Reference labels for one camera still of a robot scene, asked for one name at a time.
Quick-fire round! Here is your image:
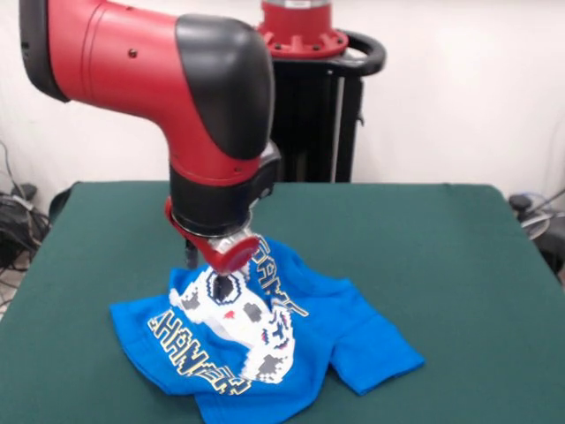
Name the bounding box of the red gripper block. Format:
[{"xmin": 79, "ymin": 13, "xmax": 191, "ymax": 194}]
[{"xmin": 164, "ymin": 196, "xmax": 261, "ymax": 301}]

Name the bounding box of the blue printed T-shirt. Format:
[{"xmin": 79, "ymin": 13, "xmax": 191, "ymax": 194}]
[{"xmin": 109, "ymin": 236, "xmax": 427, "ymax": 424}]

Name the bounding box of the dark green table cloth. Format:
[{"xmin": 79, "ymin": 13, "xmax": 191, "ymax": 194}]
[{"xmin": 0, "ymin": 180, "xmax": 565, "ymax": 424}]

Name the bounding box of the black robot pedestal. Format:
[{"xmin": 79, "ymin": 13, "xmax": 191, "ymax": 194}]
[{"xmin": 258, "ymin": 26, "xmax": 388, "ymax": 183}]

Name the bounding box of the black cable tangle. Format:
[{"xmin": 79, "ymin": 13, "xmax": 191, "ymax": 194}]
[{"xmin": 0, "ymin": 140, "xmax": 53, "ymax": 310}]

